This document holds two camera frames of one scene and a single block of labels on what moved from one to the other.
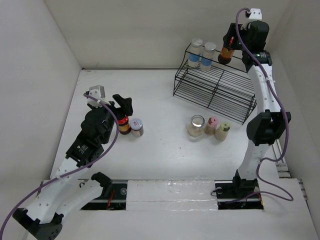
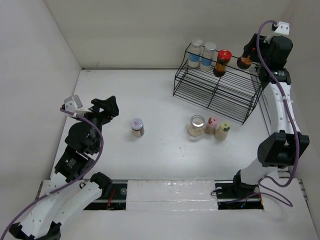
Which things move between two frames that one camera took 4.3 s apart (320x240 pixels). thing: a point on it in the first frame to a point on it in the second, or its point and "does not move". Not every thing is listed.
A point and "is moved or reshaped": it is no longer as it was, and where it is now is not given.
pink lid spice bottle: (210, 128) does not move
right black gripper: (232, 31) to (248, 47)
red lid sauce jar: (225, 56) is moved or reshaped
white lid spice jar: (136, 126) does not move
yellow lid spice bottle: (222, 131) does not move
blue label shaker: (207, 59) does not move
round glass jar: (196, 127) does not move
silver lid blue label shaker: (195, 52) does not move
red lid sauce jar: (124, 126) is moved or reshaped
